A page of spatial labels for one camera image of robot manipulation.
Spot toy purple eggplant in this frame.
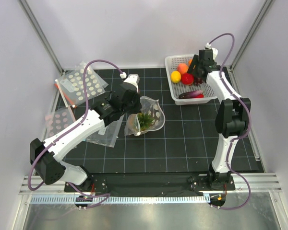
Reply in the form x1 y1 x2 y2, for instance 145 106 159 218
178 90 204 99

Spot white plastic basket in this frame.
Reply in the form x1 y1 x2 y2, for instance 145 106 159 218
164 54 217 105

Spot toy pineapple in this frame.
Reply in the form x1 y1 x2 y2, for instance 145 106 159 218
137 113 154 131

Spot clear white-dotted zip bag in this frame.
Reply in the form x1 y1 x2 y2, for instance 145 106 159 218
124 96 166 137

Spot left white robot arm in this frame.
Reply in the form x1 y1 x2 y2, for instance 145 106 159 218
30 76 141 192

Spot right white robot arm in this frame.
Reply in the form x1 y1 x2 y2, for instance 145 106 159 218
188 48 251 190

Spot clear blue-zipper zip bag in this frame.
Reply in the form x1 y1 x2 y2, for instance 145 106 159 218
85 116 124 148

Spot white-dotted zip bag stack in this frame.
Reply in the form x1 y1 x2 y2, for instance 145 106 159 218
57 62 108 107

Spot orange-zipper zip bag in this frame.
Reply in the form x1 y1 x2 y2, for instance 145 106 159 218
55 79 76 122

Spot pink-dotted zip bag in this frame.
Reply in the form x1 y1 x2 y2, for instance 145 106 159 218
45 107 75 138

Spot toy peach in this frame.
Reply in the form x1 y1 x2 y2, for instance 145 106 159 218
177 63 189 75

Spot toy red apple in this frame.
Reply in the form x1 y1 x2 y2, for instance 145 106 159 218
180 73 194 85

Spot toy purple grapes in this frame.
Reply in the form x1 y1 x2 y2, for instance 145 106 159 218
194 77 204 85

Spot toy yellow lemon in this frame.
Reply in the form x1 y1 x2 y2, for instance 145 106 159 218
170 70 181 83

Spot toy red chili pepper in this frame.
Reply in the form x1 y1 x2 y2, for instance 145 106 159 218
195 94 204 98

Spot black grid mat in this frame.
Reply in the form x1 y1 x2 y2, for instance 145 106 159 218
36 66 264 174

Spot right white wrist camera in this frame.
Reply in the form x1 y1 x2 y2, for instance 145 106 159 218
205 43 218 60

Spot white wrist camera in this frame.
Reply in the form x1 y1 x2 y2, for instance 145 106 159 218
124 74 140 91
205 43 218 60

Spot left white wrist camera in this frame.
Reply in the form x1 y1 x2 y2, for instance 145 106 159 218
124 74 140 91

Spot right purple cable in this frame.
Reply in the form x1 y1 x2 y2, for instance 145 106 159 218
206 33 252 210

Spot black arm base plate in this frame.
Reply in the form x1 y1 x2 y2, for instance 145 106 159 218
64 171 236 194

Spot slotted white cable duct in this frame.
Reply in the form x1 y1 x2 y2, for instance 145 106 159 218
30 195 210 205

